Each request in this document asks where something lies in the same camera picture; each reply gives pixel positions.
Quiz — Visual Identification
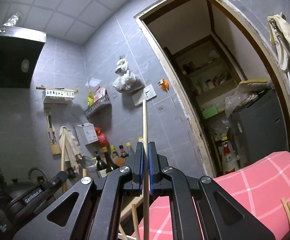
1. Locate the silver exhaust duct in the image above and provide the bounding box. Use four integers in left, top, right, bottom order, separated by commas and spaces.
3, 12, 22, 27

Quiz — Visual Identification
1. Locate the black range hood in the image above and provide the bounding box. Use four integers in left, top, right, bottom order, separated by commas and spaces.
0, 26, 47, 89

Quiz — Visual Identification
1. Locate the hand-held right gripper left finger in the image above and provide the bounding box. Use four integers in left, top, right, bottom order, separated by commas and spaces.
13, 142, 144, 240

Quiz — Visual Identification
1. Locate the wire mesh strainer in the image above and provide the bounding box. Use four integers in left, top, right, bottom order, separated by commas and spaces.
81, 155, 97, 173

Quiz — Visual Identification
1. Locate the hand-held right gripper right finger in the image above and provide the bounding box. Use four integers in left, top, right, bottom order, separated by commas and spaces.
148, 142, 276, 240

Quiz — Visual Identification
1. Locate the grey wall shelf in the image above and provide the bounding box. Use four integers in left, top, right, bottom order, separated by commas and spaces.
84, 96, 111, 117

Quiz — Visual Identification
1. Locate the red label white bottle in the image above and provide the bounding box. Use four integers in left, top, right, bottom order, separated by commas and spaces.
221, 137, 238, 176

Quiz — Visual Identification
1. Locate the red plastic bag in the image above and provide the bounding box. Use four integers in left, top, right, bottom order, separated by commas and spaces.
94, 127, 109, 147

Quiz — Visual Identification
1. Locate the dark pump bottle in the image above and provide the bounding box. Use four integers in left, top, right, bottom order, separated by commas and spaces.
94, 150, 108, 178

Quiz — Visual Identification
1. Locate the wooden door frame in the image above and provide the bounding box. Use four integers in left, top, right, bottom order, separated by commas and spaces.
133, 0, 290, 178

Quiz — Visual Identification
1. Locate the white dish rag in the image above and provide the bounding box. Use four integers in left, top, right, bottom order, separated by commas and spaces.
59, 126, 84, 175

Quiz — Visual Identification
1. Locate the green box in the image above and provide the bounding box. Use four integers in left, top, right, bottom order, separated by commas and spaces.
201, 106, 218, 119

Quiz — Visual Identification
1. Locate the orange wall hook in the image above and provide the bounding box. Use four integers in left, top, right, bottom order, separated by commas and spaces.
159, 78, 170, 91

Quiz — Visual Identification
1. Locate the yellow edged cushion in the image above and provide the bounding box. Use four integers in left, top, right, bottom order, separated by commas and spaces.
236, 78, 275, 94

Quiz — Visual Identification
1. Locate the white wall socket panel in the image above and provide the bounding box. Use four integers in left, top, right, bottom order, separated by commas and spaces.
131, 84, 158, 107

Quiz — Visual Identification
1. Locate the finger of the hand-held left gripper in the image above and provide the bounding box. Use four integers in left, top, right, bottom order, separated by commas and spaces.
60, 168, 76, 181

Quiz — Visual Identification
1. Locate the orange seasoning packet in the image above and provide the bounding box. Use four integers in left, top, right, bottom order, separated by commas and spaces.
114, 156, 130, 168

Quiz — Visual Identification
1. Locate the dark soy sauce bottle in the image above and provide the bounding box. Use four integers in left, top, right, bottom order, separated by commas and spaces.
102, 147, 119, 175

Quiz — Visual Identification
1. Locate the metal faucet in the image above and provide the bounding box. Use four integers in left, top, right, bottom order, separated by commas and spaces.
28, 167, 48, 183

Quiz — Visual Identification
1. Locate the metal wok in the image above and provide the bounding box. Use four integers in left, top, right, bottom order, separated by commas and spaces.
5, 178, 36, 202

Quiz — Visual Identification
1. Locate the white wall rack basket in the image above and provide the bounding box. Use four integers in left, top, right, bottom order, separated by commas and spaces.
43, 89, 75, 103

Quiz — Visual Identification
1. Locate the clear hanging plastic bag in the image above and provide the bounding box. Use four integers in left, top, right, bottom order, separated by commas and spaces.
111, 57, 145, 93

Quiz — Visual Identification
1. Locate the wooden storage shelf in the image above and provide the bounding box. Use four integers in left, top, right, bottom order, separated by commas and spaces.
171, 36, 238, 110

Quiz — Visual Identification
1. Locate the crumpled clear plastic sheet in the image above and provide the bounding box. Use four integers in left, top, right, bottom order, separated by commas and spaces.
224, 91, 259, 118

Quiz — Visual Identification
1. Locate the white metal wall box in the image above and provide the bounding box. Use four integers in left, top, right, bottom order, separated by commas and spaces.
77, 122, 98, 145

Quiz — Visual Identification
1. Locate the wooden knife holder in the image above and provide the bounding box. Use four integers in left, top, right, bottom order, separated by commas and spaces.
44, 107, 61, 156

